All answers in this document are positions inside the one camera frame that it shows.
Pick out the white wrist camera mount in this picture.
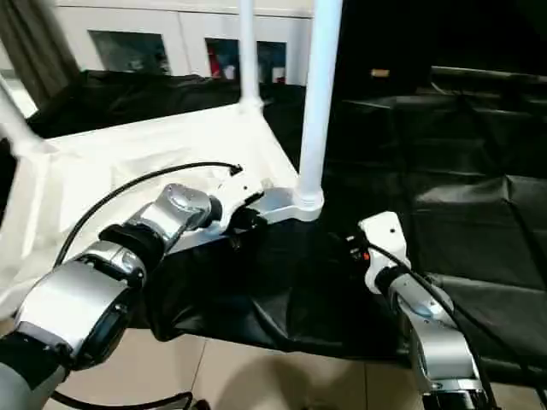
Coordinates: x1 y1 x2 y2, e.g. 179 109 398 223
209 169 267 241
357 211 412 296

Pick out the silver metal bar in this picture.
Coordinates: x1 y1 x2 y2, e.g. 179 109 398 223
430 66 547 87

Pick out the large black box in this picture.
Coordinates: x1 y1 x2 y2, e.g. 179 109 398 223
307 0 432 102

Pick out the white glass-door cabinet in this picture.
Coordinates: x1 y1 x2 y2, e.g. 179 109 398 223
55 0 317 86

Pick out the white plastic table top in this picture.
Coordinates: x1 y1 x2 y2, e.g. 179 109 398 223
0 102 324 319

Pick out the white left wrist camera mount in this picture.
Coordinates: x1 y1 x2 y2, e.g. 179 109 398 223
209 169 267 241

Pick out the grey curtain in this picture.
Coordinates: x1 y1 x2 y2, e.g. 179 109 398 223
0 0 83 108

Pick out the black floor cable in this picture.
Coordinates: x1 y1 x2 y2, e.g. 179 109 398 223
50 389 198 410

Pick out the black work mat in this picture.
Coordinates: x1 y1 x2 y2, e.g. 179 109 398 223
0 67 547 377

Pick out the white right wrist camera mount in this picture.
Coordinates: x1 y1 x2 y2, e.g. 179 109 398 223
357 211 412 296

